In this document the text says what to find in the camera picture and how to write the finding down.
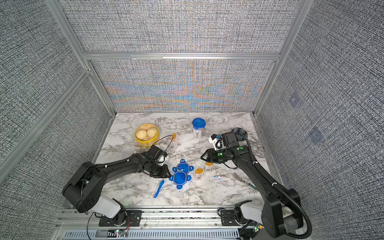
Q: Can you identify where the yellow bamboo steamer basket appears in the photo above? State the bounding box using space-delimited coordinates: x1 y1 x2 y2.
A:
134 124 160 148

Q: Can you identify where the dark blue bowl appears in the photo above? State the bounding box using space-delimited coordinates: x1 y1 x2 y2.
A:
232 128 248 141

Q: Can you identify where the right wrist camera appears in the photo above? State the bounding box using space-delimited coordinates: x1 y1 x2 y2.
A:
209 134 223 151

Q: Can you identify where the left steamed bun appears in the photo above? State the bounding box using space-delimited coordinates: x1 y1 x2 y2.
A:
135 129 147 141

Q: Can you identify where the orange cap bottle front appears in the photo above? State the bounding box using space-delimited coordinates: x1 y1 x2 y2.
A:
195 168 204 180

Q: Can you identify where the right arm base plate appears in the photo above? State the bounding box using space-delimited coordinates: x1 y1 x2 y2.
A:
219 209 242 227

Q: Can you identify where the orange cap bottle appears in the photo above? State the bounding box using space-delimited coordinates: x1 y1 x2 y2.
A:
195 168 204 180
205 163 213 172

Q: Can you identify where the green handled fork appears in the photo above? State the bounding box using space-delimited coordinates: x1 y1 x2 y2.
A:
233 173 258 190

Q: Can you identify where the blue lid back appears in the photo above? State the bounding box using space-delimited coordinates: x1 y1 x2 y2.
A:
192 118 206 130

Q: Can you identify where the right steamed bun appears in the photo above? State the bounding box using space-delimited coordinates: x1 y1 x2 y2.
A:
147 127 158 139

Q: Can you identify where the blue lid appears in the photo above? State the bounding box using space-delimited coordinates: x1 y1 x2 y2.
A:
192 118 206 130
169 171 192 190
173 159 195 175

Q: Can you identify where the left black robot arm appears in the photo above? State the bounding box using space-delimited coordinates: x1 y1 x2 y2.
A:
62 146 171 226

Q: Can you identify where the steamed bun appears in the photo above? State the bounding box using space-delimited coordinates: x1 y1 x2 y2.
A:
135 129 147 141
147 127 158 139

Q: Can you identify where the blue toothbrush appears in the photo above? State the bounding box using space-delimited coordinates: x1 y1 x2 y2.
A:
154 180 165 198

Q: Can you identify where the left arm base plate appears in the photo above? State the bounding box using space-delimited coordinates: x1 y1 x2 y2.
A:
99 210 143 227

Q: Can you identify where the toothpaste tube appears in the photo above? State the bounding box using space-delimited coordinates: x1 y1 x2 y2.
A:
213 176 230 181

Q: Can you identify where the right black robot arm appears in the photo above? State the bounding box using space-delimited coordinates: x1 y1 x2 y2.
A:
201 132 313 239

